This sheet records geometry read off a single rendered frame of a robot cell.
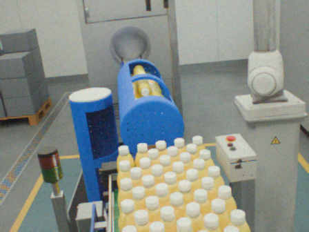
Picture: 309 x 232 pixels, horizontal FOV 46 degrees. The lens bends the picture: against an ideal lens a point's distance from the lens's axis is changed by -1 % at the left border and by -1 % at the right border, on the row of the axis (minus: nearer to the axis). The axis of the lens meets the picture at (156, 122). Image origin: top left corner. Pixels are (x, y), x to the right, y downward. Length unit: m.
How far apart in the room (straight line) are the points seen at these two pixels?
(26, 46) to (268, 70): 4.11
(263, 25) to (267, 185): 0.88
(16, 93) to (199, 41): 3.36
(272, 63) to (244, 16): 5.15
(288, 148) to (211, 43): 4.93
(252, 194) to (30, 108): 3.65
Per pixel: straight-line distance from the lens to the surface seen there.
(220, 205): 1.08
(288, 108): 1.97
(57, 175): 1.20
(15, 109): 5.25
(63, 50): 6.98
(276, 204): 2.24
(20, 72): 5.06
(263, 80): 1.74
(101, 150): 2.79
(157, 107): 1.59
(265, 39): 1.78
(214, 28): 6.82
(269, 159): 2.08
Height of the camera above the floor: 1.73
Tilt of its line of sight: 22 degrees down
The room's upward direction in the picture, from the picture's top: 6 degrees counter-clockwise
